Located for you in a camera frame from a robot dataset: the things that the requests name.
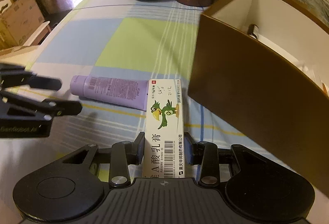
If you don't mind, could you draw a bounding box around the white ointment carton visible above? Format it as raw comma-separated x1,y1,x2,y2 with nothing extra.
143,79,185,178

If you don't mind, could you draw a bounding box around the purple cream tube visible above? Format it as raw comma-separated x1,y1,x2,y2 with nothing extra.
70,75,148,111

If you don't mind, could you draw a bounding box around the white wifi router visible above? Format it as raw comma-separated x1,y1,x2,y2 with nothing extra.
294,60,328,96

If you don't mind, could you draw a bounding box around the small brown bottle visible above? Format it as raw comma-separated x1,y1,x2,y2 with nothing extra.
247,24,259,40

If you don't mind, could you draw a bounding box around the cardboard boxes stack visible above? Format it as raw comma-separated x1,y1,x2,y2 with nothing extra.
1,0,45,50

